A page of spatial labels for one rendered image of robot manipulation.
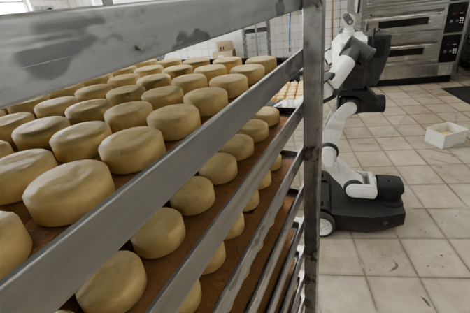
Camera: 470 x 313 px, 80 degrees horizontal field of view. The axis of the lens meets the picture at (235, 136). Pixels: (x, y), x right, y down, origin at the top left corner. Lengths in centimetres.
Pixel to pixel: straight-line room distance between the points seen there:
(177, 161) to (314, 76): 34
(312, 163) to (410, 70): 495
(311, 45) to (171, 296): 39
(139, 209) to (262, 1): 24
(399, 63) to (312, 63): 479
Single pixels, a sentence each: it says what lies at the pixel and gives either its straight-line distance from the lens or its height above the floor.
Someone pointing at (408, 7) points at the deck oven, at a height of 120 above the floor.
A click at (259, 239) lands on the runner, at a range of 39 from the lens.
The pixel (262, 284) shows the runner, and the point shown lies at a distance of 45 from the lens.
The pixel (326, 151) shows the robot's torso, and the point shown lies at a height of 60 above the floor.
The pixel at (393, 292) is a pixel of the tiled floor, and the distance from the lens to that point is 205.
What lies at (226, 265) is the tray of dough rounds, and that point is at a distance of 38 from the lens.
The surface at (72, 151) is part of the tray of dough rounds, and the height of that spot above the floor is 150.
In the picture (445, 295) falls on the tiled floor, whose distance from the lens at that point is 214.
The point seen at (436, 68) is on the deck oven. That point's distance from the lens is 562.
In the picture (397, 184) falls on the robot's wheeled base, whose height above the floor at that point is 33.
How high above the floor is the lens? 160
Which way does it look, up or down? 26 degrees down
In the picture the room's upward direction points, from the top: 7 degrees counter-clockwise
